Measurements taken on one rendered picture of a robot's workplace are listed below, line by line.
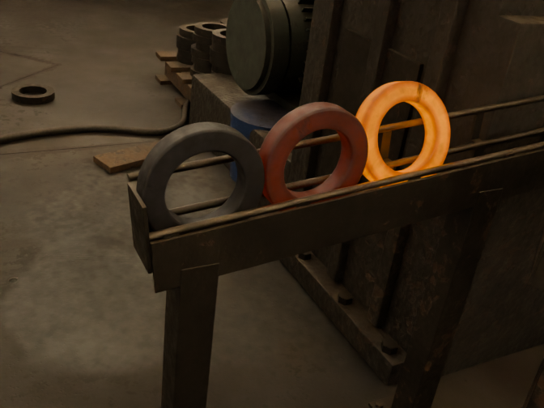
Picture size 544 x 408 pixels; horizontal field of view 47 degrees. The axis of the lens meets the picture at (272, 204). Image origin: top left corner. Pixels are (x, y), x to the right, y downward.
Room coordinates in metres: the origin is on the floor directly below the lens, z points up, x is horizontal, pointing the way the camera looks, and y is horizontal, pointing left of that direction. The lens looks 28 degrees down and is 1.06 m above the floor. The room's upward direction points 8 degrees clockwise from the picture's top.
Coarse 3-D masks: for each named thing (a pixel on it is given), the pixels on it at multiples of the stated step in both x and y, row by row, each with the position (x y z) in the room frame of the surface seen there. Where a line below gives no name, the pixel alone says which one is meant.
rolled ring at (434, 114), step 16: (368, 96) 0.99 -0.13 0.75; (384, 96) 0.98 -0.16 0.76; (400, 96) 0.99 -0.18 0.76; (416, 96) 1.01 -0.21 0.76; (432, 96) 1.02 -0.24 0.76; (368, 112) 0.96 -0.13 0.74; (384, 112) 0.97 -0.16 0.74; (432, 112) 1.02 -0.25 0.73; (368, 128) 0.95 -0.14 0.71; (432, 128) 1.02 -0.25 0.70; (448, 128) 1.02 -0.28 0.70; (368, 144) 0.94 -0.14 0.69; (432, 144) 1.01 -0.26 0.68; (448, 144) 1.02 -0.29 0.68; (368, 160) 0.93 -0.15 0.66; (416, 160) 1.01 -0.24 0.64; (432, 160) 0.99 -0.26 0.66; (368, 176) 0.94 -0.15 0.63; (384, 176) 0.94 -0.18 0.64
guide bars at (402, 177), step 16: (464, 160) 0.99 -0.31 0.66; (480, 160) 1.01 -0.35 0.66; (400, 176) 0.92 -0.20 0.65; (416, 176) 0.94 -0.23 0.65; (336, 192) 0.86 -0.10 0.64; (352, 192) 0.88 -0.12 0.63; (256, 208) 0.80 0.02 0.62; (272, 208) 0.81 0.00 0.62; (288, 208) 0.82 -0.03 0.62; (192, 224) 0.75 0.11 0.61; (208, 224) 0.75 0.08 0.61
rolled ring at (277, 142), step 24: (288, 120) 0.85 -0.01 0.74; (312, 120) 0.86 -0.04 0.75; (336, 120) 0.88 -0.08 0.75; (264, 144) 0.85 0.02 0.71; (288, 144) 0.84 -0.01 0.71; (360, 144) 0.91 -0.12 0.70; (264, 168) 0.83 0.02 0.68; (336, 168) 0.92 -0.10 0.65; (360, 168) 0.91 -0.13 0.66; (264, 192) 0.84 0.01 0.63; (288, 192) 0.85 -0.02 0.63; (312, 192) 0.89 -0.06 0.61
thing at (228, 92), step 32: (256, 0) 2.21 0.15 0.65; (288, 0) 2.26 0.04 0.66; (256, 32) 2.19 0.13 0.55; (288, 32) 2.15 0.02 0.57; (256, 64) 2.17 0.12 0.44; (288, 64) 2.16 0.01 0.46; (192, 96) 2.55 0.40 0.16; (224, 96) 2.34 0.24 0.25; (256, 96) 2.39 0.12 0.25; (288, 96) 2.32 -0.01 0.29; (288, 160) 1.83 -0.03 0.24
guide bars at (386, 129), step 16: (464, 112) 1.09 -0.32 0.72; (480, 112) 1.11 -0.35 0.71; (384, 128) 1.00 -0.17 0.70; (400, 128) 1.02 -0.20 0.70; (480, 128) 1.12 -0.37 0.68; (304, 144) 0.92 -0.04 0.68; (320, 144) 0.94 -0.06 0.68; (384, 144) 1.01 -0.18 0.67; (480, 144) 1.09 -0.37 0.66; (208, 160) 0.84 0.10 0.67; (224, 160) 0.85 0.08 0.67; (384, 160) 1.00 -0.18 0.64; (400, 160) 1.00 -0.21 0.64; (128, 176) 0.79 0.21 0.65; (320, 176) 0.92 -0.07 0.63; (176, 208) 0.80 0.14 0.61; (192, 208) 0.81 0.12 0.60; (208, 208) 0.82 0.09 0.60
